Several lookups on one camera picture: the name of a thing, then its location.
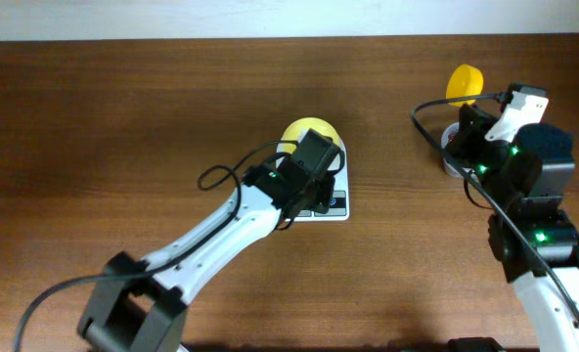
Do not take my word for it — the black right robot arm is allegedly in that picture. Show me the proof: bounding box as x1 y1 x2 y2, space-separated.
445 105 579 351

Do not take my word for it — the yellow plastic measuring scoop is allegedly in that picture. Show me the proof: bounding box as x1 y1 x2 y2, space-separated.
445 64 484 99

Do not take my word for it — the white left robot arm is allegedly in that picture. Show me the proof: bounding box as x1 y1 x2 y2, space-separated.
77 153 347 351

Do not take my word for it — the yellow plastic bowl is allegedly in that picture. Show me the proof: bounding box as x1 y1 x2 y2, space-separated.
277 117 344 154

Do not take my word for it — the clear plastic food container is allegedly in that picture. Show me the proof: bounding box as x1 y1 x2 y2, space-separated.
440 121 471 180

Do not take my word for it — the white digital kitchen scale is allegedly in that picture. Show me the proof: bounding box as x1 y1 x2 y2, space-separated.
294 154 350 223

